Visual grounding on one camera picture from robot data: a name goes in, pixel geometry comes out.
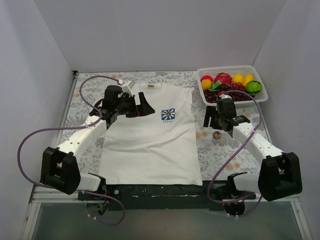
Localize white plastic basket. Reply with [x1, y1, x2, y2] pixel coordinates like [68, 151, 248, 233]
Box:
[196, 65, 268, 107]

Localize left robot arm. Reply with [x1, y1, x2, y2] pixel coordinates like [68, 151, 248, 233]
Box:
[40, 85, 155, 200]

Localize red yellow toy apple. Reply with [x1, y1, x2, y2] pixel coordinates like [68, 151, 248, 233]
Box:
[200, 75, 214, 91]

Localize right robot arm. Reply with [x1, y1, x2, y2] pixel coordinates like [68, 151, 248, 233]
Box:
[203, 97, 303, 202]

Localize red dragon fruit toy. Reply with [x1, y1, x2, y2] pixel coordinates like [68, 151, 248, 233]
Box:
[214, 72, 232, 84]

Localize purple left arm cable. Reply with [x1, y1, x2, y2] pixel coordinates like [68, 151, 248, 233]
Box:
[16, 75, 126, 226]

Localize round brooch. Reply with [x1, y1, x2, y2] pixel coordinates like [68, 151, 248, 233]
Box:
[213, 131, 222, 139]

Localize green toy watermelon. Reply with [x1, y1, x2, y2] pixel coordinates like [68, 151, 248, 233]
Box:
[245, 80, 263, 96]

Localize yellow toy lemon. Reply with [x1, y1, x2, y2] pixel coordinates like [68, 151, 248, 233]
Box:
[232, 74, 244, 84]

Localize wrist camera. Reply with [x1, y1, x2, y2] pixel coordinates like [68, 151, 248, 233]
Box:
[217, 92, 228, 100]
[117, 79, 136, 97]

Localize yellow toy mango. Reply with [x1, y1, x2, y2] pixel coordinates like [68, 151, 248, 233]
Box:
[242, 74, 254, 86]

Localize white t-shirt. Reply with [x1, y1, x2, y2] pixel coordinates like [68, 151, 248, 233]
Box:
[99, 82, 202, 186]

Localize floral table mat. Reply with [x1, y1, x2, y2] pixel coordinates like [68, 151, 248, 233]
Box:
[64, 71, 260, 181]

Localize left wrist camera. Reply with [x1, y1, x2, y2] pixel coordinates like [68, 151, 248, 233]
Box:
[117, 79, 136, 97]

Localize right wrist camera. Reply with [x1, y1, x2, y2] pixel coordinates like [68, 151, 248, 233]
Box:
[217, 92, 228, 100]

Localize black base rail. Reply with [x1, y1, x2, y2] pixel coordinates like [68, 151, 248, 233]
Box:
[77, 180, 256, 211]

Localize purple toy grapes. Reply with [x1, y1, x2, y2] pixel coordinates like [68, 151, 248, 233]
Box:
[203, 82, 251, 103]

